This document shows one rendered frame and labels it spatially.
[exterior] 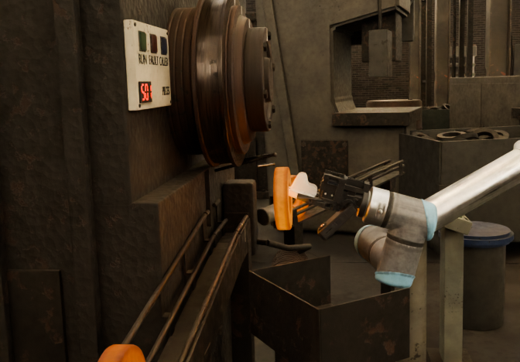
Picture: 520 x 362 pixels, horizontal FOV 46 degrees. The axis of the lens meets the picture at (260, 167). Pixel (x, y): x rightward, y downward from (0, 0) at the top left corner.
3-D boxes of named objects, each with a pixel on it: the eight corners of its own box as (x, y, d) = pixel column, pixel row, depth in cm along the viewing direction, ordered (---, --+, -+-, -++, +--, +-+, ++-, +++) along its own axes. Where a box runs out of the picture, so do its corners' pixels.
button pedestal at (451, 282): (434, 373, 230) (436, 213, 221) (425, 346, 253) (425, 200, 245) (478, 375, 228) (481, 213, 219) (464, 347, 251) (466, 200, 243)
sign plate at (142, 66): (128, 110, 123) (122, 19, 121) (163, 105, 149) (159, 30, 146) (139, 110, 123) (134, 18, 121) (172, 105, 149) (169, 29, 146)
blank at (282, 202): (271, 178, 140) (285, 177, 140) (276, 159, 155) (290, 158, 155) (275, 240, 145) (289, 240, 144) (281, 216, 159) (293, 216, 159)
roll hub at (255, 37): (245, 135, 155) (241, 23, 151) (258, 128, 182) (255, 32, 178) (267, 135, 154) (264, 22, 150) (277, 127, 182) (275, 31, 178)
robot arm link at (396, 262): (396, 278, 156) (409, 232, 155) (418, 295, 145) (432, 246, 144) (363, 272, 154) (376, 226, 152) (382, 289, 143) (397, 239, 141)
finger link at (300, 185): (283, 168, 148) (320, 178, 148) (278, 191, 150) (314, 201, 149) (282, 170, 145) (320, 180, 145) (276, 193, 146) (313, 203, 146)
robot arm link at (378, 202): (378, 221, 152) (381, 231, 143) (358, 216, 153) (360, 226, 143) (388, 187, 151) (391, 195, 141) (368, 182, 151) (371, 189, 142)
